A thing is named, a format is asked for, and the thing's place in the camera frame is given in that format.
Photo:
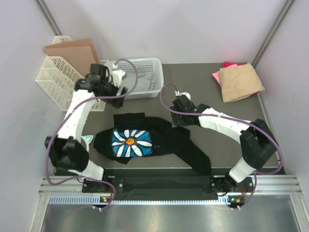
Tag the cream perforated file organizer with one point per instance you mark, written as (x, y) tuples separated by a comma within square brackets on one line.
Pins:
[(57, 77)]

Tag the grey folded cloth in basket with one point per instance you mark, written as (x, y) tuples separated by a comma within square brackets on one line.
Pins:
[(145, 82)]

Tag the beige folded t-shirt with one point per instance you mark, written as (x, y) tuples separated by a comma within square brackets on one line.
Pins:
[(239, 82)]

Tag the black daisy print t-shirt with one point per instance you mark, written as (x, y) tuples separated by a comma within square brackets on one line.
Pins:
[(136, 135)]

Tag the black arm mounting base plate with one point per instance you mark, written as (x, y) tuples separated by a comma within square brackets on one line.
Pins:
[(164, 184)]

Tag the pink folded t-shirt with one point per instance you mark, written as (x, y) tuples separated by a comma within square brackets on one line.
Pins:
[(216, 76)]

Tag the white perforated plastic basket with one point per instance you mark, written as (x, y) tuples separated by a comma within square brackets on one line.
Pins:
[(149, 65)]

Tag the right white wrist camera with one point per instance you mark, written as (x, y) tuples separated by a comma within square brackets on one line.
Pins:
[(178, 93)]

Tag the brown cardboard folder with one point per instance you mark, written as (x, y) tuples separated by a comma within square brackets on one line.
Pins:
[(80, 54)]

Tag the teal cat ear headphones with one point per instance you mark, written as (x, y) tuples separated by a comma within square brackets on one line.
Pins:
[(87, 139)]

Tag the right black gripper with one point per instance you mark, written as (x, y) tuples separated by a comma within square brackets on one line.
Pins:
[(176, 121)]

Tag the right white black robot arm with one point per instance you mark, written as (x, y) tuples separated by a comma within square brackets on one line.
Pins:
[(256, 140)]

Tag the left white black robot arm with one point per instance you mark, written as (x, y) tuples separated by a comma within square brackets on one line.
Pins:
[(65, 149)]

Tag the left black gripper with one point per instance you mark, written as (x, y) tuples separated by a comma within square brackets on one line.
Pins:
[(116, 102)]

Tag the red folded t-shirt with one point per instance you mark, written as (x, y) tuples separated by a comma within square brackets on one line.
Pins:
[(231, 64)]

